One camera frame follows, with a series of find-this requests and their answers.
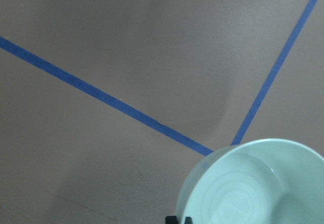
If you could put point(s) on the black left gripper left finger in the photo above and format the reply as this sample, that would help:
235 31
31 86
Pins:
171 220

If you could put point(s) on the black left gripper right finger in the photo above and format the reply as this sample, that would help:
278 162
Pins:
188 220

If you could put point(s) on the mint green ceramic bowl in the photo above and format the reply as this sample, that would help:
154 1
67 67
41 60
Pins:
264 181

